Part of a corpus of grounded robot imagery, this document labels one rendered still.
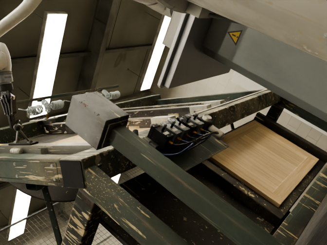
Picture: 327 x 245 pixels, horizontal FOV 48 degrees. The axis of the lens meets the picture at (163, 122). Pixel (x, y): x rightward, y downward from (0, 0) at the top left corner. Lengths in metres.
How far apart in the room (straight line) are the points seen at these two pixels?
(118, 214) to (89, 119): 0.33
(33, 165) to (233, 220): 0.84
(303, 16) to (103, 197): 1.13
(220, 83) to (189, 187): 6.54
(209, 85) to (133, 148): 6.58
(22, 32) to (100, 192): 4.42
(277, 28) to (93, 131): 1.03
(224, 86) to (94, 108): 6.40
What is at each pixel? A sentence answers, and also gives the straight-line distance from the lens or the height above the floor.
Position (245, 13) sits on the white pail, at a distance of 0.26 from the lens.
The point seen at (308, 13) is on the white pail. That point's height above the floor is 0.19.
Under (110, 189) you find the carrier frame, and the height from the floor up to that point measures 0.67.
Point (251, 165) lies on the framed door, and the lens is 2.31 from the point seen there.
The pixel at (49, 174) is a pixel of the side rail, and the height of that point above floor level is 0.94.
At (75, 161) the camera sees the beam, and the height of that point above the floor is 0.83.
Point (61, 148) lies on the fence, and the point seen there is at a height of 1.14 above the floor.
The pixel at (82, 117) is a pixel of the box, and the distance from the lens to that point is 1.26.
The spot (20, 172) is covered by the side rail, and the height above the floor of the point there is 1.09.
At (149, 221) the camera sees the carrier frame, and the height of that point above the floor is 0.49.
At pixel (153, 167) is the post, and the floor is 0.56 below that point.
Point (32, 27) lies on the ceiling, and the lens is 5.62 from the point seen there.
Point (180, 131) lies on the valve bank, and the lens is 1.49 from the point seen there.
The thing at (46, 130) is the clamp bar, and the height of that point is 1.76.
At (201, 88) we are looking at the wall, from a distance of 7.80.
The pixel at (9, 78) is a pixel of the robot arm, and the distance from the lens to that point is 2.08.
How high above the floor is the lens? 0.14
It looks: 24 degrees up
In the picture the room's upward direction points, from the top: 55 degrees counter-clockwise
